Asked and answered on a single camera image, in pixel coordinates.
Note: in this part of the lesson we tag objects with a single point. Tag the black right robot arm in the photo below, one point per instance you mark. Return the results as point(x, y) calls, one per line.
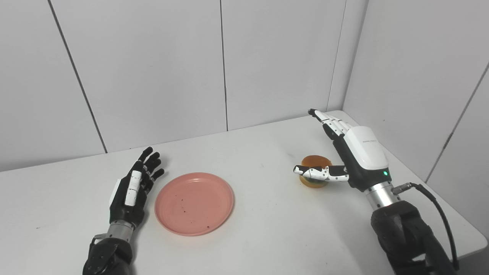
point(405, 233)

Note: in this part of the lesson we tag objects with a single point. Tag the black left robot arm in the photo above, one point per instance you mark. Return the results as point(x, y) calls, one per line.
point(109, 256)

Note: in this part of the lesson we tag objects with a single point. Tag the toy hamburger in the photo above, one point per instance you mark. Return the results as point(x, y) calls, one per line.
point(315, 160)

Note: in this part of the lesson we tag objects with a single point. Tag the pink round plate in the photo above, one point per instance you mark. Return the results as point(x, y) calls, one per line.
point(194, 203)

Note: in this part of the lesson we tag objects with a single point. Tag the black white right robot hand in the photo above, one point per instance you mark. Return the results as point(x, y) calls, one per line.
point(365, 152)

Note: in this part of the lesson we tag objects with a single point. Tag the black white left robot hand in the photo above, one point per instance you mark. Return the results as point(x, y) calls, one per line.
point(122, 206)

